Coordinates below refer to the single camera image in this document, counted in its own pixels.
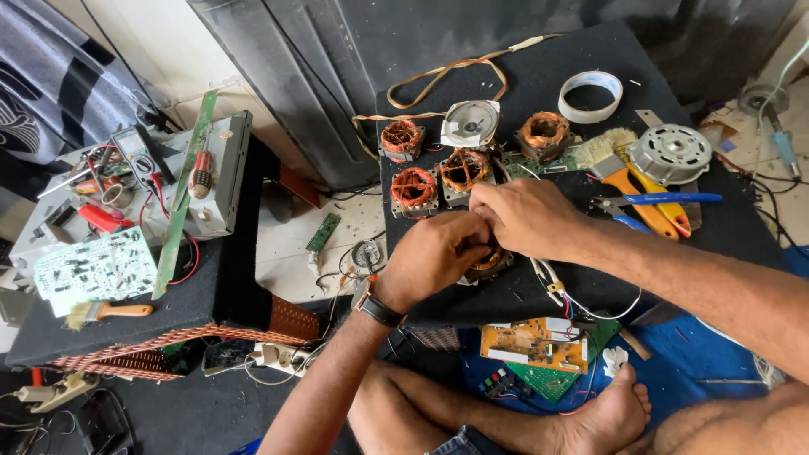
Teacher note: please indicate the person's left hand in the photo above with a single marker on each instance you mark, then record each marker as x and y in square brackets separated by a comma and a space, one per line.
[430, 259]

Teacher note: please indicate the person's right hand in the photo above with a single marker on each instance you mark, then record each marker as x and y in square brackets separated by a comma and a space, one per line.
[531, 215]

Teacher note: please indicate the person's right fingers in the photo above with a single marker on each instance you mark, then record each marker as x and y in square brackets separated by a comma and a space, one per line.
[485, 205]

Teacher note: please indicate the person's left fingers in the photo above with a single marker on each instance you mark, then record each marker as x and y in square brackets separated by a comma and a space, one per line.
[475, 243]

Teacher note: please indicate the copper wound motor stator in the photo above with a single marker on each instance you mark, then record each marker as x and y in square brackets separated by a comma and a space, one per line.
[414, 191]
[465, 170]
[544, 134]
[401, 138]
[492, 264]

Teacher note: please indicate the green circuit board with connector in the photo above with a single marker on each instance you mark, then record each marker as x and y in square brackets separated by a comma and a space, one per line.
[537, 165]

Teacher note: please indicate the small grey speaker driver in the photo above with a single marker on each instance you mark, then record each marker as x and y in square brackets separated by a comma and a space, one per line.
[471, 123]

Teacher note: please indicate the black carpeted speaker box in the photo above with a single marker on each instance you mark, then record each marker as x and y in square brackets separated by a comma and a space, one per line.
[556, 265]

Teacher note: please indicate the orange circuit board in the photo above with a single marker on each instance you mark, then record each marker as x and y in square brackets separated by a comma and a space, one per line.
[534, 344]

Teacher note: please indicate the coloured button block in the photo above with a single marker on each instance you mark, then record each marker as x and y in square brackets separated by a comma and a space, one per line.
[497, 383]

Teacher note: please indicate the white tape roll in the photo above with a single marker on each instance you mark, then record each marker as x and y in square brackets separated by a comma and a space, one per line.
[590, 96]

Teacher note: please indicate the small green circuit board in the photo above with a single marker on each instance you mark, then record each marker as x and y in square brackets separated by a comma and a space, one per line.
[323, 232]

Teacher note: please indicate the large green circuit board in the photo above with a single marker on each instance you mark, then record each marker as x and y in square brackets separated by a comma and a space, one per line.
[556, 379]

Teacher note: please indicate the person's left leg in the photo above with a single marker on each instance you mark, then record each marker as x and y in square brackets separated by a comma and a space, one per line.
[455, 411]

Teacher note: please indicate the person's leg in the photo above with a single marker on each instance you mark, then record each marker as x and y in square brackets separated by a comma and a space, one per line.
[455, 411]
[733, 426]

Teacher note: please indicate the tall dark panel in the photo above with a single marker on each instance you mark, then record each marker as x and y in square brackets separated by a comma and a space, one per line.
[392, 63]

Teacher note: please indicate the silver motor housing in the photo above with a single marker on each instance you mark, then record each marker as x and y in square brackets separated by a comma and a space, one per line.
[671, 153]

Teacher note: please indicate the blue denim shorts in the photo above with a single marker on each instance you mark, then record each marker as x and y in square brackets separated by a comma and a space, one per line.
[471, 443]

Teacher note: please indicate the white power strip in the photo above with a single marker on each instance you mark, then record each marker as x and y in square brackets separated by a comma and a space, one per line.
[284, 357]

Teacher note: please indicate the blue cloth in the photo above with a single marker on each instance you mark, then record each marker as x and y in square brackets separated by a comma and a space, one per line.
[689, 360]

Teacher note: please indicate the black speaker box copper grille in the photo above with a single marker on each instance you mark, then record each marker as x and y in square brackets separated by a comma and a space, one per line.
[208, 297]

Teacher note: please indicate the silver player chassis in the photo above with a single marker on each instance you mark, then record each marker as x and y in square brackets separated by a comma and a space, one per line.
[208, 189]

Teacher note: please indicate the red multimeter lead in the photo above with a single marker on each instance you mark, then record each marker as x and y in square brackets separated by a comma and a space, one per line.
[186, 253]

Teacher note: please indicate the long green circuit board strip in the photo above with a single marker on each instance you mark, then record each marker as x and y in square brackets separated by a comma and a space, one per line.
[183, 202]

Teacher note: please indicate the round silver stand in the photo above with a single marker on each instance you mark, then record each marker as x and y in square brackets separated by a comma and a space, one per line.
[763, 98]

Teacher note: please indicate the person's right leg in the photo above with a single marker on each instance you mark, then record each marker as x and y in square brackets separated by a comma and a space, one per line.
[733, 426]

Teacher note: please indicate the grey digital multimeter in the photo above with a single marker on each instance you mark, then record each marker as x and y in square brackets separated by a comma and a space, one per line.
[136, 155]

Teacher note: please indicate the small clear tape roll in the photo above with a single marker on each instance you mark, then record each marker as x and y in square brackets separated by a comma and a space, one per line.
[117, 196]

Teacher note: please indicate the white circuit board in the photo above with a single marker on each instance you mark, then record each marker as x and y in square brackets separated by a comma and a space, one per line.
[95, 272]

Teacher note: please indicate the grey patterned fabric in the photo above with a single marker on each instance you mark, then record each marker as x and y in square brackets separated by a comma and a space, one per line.
[60, 82]

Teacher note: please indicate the beige glue gun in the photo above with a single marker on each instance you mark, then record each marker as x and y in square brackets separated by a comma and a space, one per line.
[55, 392]

